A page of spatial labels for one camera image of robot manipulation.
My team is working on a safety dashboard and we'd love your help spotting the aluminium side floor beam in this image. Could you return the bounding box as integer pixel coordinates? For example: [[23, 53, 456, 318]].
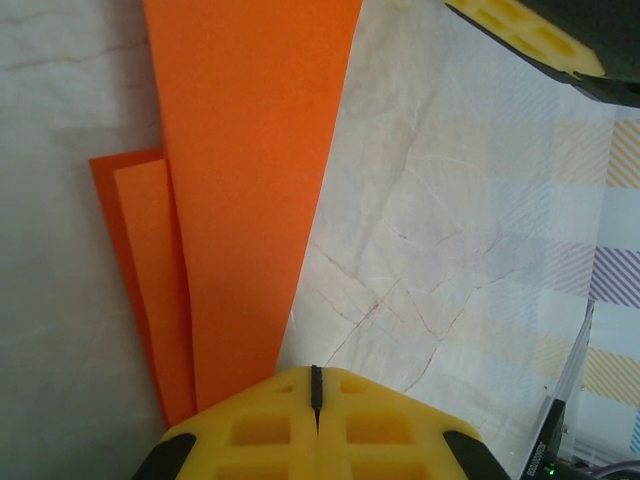
[[542, 299, 597, 401]]

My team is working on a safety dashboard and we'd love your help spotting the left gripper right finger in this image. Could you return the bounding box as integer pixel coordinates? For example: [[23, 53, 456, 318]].
[[314, 366, 512, 480]]

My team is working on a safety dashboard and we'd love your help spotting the orange paper sheet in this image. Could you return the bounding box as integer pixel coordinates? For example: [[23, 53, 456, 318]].
[[88, 0, 364, 431]]

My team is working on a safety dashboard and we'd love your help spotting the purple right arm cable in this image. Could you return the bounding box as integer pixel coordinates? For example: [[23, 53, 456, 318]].
[[587, 458, 640, 477]]

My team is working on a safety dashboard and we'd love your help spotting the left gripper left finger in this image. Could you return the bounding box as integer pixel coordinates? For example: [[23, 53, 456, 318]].
[[130, 366, 320, 480]]

